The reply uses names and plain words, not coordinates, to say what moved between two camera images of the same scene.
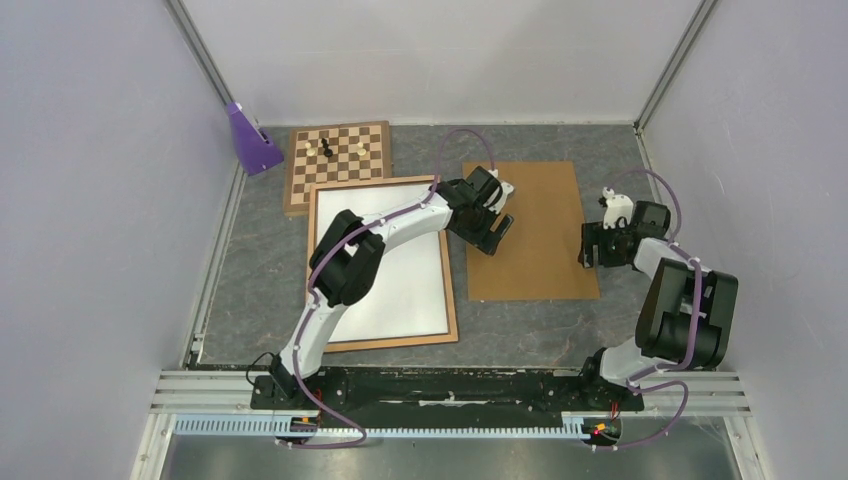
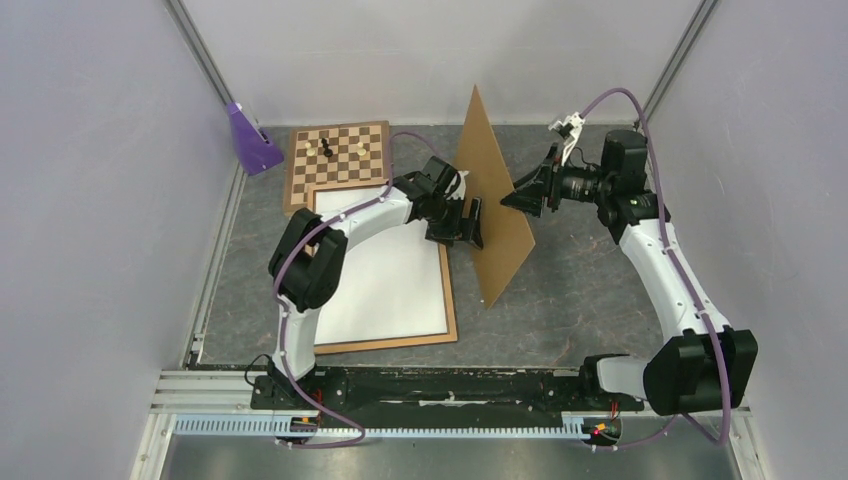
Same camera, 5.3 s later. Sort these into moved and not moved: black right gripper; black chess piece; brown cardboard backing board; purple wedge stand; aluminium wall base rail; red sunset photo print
Moved: brown cardboard backing board; black right gripper
Not moved: red sunset photo print; purple wedge stand; aluminium wall base rail; black chess piece
